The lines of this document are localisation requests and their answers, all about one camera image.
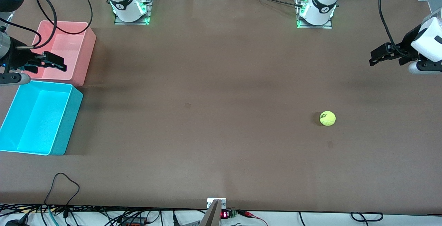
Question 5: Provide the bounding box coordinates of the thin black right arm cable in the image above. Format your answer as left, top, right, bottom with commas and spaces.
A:
0, 17, 42, 45

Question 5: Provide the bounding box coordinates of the red clip lead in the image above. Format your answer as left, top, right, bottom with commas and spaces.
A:
238, 210, 269, 226

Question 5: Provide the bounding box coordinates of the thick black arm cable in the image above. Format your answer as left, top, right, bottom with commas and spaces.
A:
16, 0, 93, 49
378, 0, 420, 60

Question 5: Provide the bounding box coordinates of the yellow tennis ball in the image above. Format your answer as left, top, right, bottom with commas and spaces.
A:
319, 111, 336, 126

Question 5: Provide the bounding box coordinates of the blue plastic bin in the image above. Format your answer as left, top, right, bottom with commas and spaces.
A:
0, 80, 84, 156

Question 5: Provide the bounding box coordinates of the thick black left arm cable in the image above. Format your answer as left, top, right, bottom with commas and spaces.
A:
378, 0, 420, 60

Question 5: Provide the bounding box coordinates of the thin black looped cable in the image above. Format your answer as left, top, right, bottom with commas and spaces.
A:
44, 173, 80, 218

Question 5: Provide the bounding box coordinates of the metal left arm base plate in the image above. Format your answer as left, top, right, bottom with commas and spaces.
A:
296, 0, 333, 29

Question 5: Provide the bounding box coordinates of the pink plastic bin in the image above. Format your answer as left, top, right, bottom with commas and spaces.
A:
21, 20, 97, 87

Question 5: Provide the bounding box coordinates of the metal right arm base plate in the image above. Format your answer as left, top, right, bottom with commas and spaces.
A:
114, 0, 153, 25

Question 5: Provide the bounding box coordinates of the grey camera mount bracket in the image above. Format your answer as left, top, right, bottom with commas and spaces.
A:
200, 197, 227, 226

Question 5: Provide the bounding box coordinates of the black oval cable loop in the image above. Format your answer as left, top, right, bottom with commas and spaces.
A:
350, 212, 384, 222

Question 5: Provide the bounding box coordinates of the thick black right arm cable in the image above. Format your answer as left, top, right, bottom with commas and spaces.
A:
16, 0, 93, 49

